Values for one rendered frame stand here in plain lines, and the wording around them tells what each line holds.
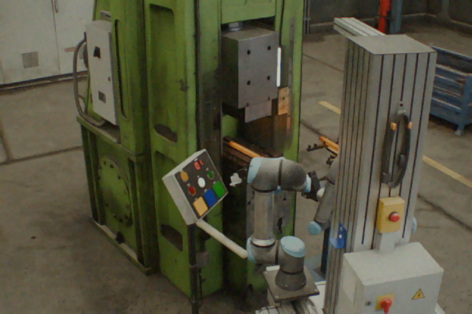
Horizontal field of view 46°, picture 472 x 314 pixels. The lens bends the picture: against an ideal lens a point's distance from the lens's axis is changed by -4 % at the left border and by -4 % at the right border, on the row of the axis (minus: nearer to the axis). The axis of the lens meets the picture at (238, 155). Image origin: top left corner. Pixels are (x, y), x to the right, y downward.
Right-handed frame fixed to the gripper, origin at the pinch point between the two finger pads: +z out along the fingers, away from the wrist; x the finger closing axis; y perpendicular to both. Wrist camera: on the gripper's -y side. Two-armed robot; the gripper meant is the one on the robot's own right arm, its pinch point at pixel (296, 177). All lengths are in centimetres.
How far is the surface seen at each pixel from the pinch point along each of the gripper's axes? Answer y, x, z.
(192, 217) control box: 2, -69, 4
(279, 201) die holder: 31.6, 11.6, 24.7
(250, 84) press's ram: -50, -9, 31
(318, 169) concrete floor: 100, 163, 131
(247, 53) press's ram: -68, -11, 31
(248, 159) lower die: 0.9, -5.4, 36.3
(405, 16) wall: 85, 788, 483
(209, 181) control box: -7, -48, 17
